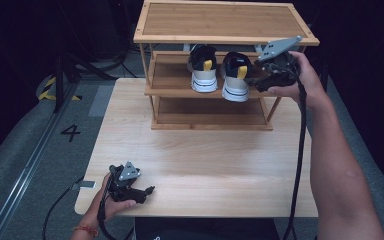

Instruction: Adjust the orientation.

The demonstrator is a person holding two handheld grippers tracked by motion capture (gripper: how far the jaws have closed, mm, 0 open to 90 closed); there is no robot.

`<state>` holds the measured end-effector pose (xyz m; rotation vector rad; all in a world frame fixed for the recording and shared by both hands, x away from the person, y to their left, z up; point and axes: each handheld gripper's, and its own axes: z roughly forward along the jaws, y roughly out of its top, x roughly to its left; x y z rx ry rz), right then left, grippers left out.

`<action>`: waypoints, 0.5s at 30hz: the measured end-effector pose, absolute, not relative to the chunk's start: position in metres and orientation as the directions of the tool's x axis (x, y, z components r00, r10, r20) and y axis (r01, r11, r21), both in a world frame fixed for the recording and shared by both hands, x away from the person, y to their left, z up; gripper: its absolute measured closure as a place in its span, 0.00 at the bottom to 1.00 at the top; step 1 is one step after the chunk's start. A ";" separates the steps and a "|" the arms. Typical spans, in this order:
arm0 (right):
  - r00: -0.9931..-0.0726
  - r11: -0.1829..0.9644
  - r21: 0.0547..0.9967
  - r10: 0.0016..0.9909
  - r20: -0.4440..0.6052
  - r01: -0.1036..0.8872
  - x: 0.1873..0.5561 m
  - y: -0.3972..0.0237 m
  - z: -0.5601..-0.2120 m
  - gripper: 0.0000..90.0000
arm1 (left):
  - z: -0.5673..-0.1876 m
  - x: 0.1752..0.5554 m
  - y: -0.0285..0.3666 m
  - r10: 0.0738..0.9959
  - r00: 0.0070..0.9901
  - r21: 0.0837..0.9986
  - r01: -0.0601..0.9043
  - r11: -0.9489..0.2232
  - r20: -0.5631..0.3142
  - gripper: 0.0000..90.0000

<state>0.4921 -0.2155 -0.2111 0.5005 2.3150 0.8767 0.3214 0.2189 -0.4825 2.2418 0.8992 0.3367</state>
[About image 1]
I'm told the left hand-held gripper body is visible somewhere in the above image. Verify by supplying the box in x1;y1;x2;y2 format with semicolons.
107;161;142;202

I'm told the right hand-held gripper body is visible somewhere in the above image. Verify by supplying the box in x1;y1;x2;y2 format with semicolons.
257;35;304;90

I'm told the navy white child's sneaker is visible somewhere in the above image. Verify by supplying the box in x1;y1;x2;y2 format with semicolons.
186;43;220;94
220;51;254;103

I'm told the wooden three-tier shoe rack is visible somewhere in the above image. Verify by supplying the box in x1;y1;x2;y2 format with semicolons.
133;0;321;132

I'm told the person's left hand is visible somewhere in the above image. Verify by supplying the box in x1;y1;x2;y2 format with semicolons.
81;173;138;228

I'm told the person's right hand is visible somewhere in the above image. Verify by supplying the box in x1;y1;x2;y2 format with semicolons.
266;50;332;112

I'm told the person's black clothing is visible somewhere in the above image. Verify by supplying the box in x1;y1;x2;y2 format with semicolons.
133;217;281;240

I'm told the black metal stand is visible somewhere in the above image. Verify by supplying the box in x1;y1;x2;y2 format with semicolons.
53;53;81;114

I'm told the left hand-held gripper black cable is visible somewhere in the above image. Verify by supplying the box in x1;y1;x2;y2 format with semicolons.
96;184;119;240

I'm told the hand-held gripper black cable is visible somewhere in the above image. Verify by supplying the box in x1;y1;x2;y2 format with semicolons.
281;64;308;240
96;184;119;240

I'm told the red and yellow bracelet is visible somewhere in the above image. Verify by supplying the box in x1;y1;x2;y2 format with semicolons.
72;224;100;238

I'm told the right hand-held gripper black cable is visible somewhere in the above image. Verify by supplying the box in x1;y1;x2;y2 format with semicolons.
281;64;308;240

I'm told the thin black floor cable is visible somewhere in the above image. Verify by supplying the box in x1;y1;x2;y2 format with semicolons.
42;176;85;240

